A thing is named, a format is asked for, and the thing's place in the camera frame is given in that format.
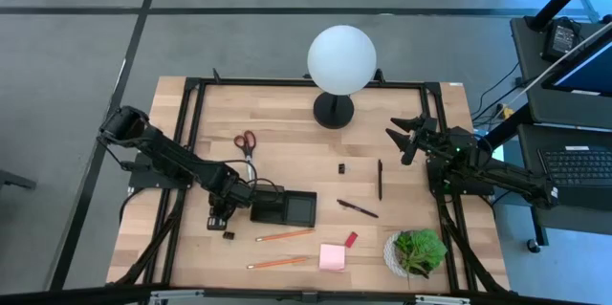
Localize black mesh desk organizer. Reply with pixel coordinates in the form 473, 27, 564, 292
249, 187, 318, 229

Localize black rig crossbar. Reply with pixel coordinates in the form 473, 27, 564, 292
0, 283, 612, 305

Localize green plant in white pot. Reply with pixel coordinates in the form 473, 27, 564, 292
382, 228, 449, 280

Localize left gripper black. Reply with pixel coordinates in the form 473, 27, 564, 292
206, 170, 257, 231

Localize black keyboard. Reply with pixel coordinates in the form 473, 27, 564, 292
537, 145, 612, 190

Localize black computer monitor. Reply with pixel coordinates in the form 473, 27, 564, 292
540, 27, 612, 98

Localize white globe table lamp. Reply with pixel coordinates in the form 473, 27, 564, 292
306, 24, 378, 130

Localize black computer desk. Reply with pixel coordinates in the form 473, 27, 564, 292
509, 15, 612, 253

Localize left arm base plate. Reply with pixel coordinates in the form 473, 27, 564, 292
127, 151, 195, 190

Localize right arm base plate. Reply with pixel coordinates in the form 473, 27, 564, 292
426, 156, 494, 197

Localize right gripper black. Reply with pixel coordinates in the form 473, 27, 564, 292
385, 114, 444, 166

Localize grey furniture foot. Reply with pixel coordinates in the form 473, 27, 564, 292
0, 168, 37, 191

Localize black aluminium table frame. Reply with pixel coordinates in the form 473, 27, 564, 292
114, 68, 511, 296

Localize black power adapter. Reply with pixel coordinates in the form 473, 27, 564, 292
541, 17, 582, 63

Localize red-handled scissors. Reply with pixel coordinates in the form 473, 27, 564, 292
232, 129, 258, 182

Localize pink sticky note pad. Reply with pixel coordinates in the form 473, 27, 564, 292
318, 243, 347, 273

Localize black floor cable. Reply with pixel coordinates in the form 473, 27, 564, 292
470, 61, 523, 122

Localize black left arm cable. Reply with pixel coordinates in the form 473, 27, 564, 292
222, 158, 284, 192

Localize orange pencil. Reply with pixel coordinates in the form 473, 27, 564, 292
246, 256, 309, 271
254, 228, 317, 243

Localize white cable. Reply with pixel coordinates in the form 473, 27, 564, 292
496, 22, 612, 116

